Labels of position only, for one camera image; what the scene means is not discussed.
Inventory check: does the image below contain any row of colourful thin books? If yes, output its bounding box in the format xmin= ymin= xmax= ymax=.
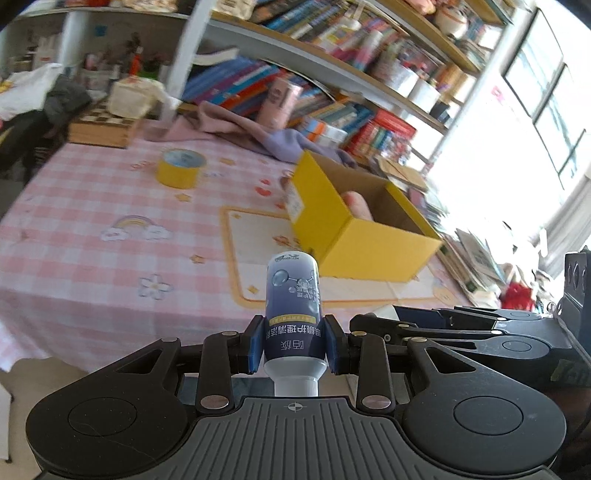
xmin=249 ymin=0 xmax=481 ymax=88

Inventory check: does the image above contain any blue labelled bottle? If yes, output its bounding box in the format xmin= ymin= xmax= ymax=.
xmin=264 ymin=252 xmax=328 ymax=397

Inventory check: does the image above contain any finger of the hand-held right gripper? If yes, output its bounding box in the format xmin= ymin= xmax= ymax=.
xmin=349 ymin=314 xmax=509 ymax=345
xmin=392 ymin=305 xmax=550 ymax=330

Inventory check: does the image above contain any row of blue and mixed books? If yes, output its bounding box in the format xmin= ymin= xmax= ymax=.
xmin=182 ymin=58 xmax=375 ymax=148

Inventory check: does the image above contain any cream fabric pouch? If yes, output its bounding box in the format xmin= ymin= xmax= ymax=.
xmin=107 ymin=76 xmax=181 ymax=118

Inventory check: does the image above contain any white plastic bag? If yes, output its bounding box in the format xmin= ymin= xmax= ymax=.
xmin=0 ymin=62 xmax=63 ymax=121

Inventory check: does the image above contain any grey curtain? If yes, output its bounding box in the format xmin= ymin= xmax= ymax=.
xmin=538 ymin=178 xmax=591 ymax=278

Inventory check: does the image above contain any pink checkered tablecloth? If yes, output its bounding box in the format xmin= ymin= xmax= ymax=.
xmin=0 ymin=134 xmax=467 ymax=374

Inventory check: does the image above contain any white ceramic jar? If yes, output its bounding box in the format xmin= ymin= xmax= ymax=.
xmin=434 ymin=4 xmax=469 ymax=40

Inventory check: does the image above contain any red boxed book set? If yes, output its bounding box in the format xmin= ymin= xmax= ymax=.
xmin=346 ymin=108 xmax=416 ymax=160

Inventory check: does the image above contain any yellow cardboard box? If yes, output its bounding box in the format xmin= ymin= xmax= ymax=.
xmin=283 ymin=150 xmax=444 ymax=282

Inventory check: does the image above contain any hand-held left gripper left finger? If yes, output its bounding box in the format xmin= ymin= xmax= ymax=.
xmin=113 ymin=315 xmax=267 ymax=415

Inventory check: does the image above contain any clutter of small desk supplies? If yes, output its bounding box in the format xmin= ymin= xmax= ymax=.
xmin=83 ymin=32 xmax=164 ymax=88

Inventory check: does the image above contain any narrow framed picture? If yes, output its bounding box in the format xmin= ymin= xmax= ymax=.
xmin=556 ymin=127 xmax=588 ymax=185

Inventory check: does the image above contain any black clothing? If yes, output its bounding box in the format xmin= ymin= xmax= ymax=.
xmin=0 ymin=76 xmax=93 ymax=178

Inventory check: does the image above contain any pink printed tube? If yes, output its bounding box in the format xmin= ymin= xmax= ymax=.
xmin=257 ymin=76 xmax=305 ymax=130

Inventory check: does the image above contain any pink cloth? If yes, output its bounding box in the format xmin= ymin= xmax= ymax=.
xmin=143 ymin=100 xmax=278 ymax=153

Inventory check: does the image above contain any pile of books and papers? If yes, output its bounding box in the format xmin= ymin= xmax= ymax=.
xmin=402 ymin=185 xmax=509 ymax=296

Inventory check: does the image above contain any pink plush toy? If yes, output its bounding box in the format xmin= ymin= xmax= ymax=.
xmin=342 ymin=191 xmax=374 ymax=221

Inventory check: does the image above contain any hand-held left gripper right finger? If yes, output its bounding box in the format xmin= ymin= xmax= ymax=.
xmin=323 ymin=315 xmax=479 ymax=414

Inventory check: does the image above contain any orange and blue small box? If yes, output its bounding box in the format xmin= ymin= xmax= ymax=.
xmin=302 ymin=117 xmax=348 ymax=146

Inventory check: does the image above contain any white and wood bookshelf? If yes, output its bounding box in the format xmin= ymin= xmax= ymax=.
xmin=28 ymin=0 xmax=522 ymax=167

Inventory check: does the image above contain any yellow tape roll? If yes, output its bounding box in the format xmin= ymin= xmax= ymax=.
xmin=156 ymin=148 xmax=207 ymax=190

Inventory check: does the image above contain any chessboard box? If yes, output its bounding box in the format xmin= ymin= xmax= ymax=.
xmin=68 ymin=99 xmax=144 ymax=149

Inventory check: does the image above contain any brown kraft notebook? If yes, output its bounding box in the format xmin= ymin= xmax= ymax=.
xmin=374 ymin=157 xmax=430 ymax=192

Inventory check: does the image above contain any large framed picture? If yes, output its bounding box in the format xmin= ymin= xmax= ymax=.
xmin=533 ymin=62 xmax=580 ymax=153
xmin=503 ymin=9 xmax=565 ymax=116

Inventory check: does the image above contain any red cloth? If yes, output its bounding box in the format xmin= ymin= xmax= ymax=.
xmin=501 ymin=282 xmax=536 ymax=311

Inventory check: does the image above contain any pink and white bottle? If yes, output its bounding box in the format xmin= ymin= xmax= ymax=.
xmin=353 ymin=30 xmax=386 ymax=70

